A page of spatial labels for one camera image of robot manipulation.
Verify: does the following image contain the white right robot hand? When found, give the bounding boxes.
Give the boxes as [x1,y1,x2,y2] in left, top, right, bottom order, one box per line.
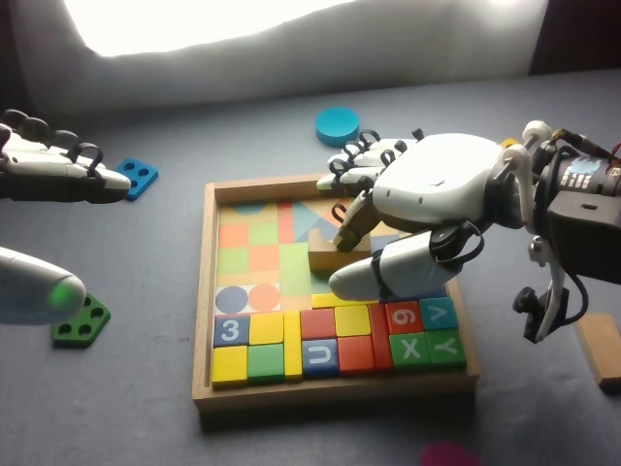
[314,127,506,303]

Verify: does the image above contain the plain wooden rectangular block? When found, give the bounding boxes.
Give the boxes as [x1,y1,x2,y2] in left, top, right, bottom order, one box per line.
[574,313,621,393]

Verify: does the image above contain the magenta round piece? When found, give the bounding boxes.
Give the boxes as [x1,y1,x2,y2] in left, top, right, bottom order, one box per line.
[419,440,482,466]

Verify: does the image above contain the blue square peg block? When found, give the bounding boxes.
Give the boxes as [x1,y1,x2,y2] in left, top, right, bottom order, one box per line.
[114,157,160,201]

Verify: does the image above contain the green pentagon peg block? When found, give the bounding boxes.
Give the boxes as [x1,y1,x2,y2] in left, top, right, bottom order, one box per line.
[51,292,113,350]

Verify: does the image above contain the blue round disc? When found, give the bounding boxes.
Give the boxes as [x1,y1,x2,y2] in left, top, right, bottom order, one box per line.
[314,106,361,147]

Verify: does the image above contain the square wooden puzzle tray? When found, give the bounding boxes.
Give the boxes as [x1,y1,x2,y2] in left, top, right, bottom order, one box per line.
[191,173,481,414]

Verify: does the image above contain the grey table cloth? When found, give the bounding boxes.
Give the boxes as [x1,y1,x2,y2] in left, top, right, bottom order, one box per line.
[0,0,621,466]

